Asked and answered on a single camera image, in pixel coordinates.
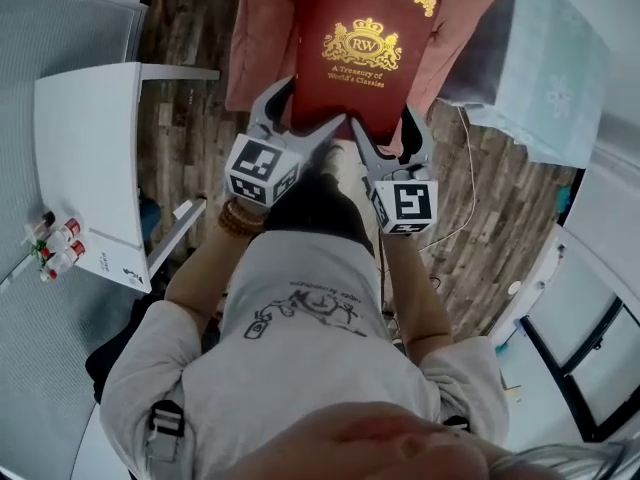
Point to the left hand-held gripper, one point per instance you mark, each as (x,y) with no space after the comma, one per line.
(260,168)

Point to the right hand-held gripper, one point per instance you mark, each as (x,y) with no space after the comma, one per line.
(407,208)

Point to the red hardcover book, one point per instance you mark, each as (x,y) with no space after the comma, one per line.
(360,93)

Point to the pink cushioned chair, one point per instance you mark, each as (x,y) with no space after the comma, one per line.
(260,43)

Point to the person's right forearm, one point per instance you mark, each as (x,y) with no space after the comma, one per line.
(415,293)

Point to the person's left forearm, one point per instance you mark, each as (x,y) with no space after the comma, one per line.
(200,278)

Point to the person's shoe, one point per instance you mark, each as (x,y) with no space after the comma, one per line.
(332,160)

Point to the person's black trousers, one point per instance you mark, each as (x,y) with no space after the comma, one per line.
(315,208)

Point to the light blue cloth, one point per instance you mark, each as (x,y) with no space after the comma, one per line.
(540,68)

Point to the teal cloth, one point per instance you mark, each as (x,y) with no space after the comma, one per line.
(562,198)

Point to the small white round dish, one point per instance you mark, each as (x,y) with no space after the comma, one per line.
(514,287)

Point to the white printed booklet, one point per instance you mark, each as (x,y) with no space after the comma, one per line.
(120,263)

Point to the person's grey printed t-shirt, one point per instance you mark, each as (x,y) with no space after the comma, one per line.
(300,368)

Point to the black-framed window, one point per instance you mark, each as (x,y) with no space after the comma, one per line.
(565,328)

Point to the red-capped white bottle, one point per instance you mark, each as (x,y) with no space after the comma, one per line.
(67,230)
(70,255)

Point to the black office chair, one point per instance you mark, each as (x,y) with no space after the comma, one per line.
(115,353)

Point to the person's face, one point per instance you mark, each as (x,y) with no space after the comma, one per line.
(360,443)

